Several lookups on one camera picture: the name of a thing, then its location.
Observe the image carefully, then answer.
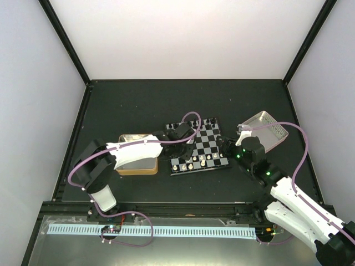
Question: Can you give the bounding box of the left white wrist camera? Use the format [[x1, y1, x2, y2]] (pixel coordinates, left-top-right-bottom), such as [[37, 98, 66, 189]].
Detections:
[[174, 122, 195, 140]]

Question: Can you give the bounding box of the black aluminium frame right post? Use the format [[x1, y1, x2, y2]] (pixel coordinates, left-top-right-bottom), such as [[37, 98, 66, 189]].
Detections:
[[282, 0, 337, 86]]

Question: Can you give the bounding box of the purple cable loop front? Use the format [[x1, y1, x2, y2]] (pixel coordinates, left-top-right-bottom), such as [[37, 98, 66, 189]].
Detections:
[[100, 212, 154, 249]]

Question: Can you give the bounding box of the small green circuit board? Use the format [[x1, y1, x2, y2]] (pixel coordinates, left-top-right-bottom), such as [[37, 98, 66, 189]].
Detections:
[[101, 225, 121, 233]]

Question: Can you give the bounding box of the light blue cable duct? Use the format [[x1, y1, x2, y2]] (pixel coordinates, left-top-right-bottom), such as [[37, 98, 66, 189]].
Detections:
[[47, 224, 256, 240]]

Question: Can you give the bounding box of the black aluminium frame post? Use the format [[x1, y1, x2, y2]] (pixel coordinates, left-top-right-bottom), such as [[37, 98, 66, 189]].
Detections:
[[282, 0, 337, 86], [38, 0, 91, 85]]

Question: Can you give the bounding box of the black and silver chessboard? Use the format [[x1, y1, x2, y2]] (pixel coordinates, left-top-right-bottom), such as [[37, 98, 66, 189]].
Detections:
[[170, 117, 230, 176]]

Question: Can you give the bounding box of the gold metal tin tray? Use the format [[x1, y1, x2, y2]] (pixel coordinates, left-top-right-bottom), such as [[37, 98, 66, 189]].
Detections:
[[116, 134, 158, 176]]

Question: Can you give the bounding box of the black aluminium frame left post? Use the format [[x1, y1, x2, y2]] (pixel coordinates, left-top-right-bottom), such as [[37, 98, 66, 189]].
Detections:
[[38, 0, 91, 85]]

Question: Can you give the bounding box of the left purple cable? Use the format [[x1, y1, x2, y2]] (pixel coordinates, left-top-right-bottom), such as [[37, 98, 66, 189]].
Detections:
[[68, 111, 202, 219]]

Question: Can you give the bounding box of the pink metal tin tray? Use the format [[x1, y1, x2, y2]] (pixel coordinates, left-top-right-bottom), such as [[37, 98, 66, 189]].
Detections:
[[242, 111, 288, 153]]

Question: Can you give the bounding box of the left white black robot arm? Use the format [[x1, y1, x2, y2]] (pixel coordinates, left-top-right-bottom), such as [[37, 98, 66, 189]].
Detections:
[[68, 127, 197, 221]]

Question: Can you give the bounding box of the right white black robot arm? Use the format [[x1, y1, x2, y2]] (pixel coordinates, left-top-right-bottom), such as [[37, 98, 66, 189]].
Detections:
[[217, 136, 354, 265]]

